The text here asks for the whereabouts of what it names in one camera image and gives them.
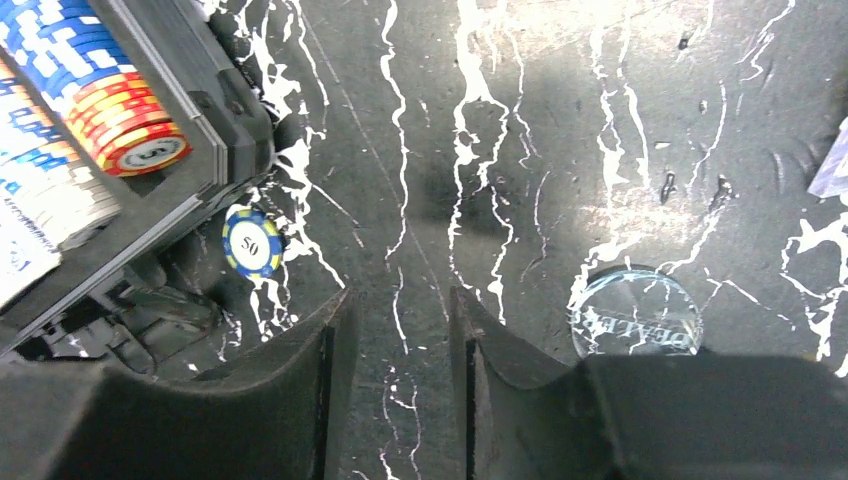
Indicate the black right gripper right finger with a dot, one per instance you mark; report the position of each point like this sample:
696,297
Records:
524,415

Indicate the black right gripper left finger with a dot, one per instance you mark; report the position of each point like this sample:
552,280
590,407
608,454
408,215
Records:
277,411

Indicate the clear acrylic dealer button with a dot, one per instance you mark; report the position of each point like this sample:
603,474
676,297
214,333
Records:
635,312

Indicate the blue yellow poker chip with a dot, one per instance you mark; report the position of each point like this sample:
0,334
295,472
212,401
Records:
252,244

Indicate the black poker set case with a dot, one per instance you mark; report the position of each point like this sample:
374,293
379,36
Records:
110,297

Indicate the blue poker card deck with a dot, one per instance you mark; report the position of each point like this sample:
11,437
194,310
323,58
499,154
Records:
26,254

